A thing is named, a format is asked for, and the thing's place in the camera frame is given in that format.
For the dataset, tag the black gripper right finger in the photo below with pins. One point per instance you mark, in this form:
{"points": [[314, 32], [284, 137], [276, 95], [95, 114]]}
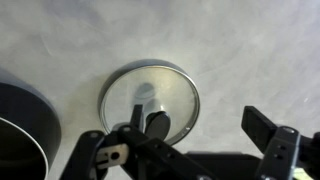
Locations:
{"points": [[280, 146]]}

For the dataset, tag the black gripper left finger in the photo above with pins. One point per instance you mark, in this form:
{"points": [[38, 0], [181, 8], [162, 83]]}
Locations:
{"points": [[150, 153]]}

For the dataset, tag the glass lid with black knob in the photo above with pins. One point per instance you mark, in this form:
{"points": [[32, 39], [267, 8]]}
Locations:
{"points": [[173, 90]]}

